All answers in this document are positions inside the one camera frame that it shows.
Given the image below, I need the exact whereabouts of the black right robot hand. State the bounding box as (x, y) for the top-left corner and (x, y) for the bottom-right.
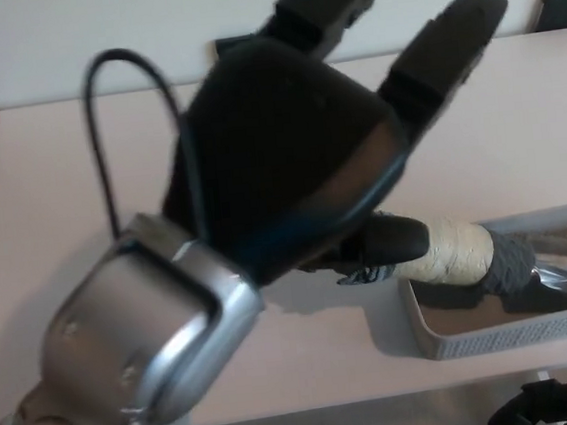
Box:
(482, 377), (567, 425)

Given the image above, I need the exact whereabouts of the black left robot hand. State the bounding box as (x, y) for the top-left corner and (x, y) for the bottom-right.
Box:
(138, 0), (536, 306)

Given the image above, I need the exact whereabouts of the metal shovel with handle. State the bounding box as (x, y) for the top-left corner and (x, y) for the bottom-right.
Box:
(331, 201), (567, 333)

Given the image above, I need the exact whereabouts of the grey perforated plastic container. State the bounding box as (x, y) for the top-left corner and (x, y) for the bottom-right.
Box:
(391, 200), (567, 365)

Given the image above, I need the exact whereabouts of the white desk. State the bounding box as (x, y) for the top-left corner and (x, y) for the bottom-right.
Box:
(0, 25), (567, 425)

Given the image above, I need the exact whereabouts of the white cabinet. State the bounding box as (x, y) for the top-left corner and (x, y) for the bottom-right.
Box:
(0, 0), (567, 113)

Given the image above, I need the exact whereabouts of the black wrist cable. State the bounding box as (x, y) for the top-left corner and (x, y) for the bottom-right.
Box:
(77, 42), (194, 243)

